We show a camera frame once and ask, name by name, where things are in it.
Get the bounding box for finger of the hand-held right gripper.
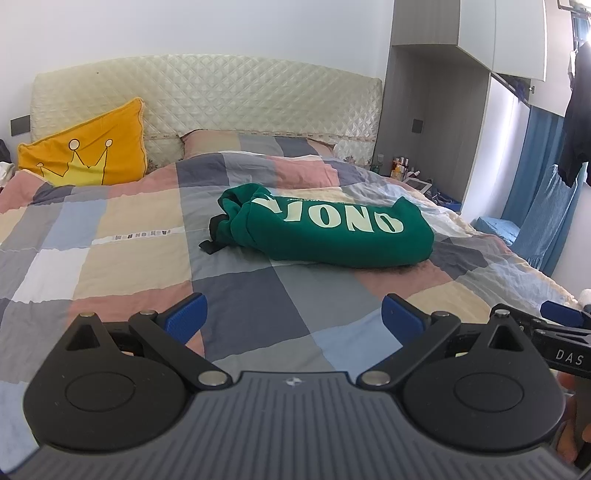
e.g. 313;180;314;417
492;302;555;335
540;300;591;330

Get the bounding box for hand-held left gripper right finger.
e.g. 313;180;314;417
362;294;527;387

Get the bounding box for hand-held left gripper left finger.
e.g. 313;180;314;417
65;293;232;388

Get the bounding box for green sweatshirt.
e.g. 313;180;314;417
199;183;435;269

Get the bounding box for pile of black and white clothes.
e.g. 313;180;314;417
0;138;17;192

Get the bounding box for person's right hand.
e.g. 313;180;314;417
556;370;591;464

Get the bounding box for checkered patchwork duvet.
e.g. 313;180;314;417
0;150;578;411

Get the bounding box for blue cloth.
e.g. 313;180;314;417
473;216;520;246

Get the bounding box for blue curtain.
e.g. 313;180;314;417
501;105;588;278

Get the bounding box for brown bottles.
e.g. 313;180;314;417
390;157;413;182

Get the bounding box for floral pillow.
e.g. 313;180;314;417
332;137;376;172

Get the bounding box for dark hanging garment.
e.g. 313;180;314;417
556;41;591;188

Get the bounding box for checkered pillow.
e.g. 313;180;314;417
179;129;335;160

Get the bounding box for yellow crown pillow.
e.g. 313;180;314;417
17;97;149;186

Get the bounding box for cream quilted headboard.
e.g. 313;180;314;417
30;54;384;172

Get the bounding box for grey wardrobe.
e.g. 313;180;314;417
375;0;491;215

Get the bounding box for white overhead cabinet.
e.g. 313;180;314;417
457;0;549;84

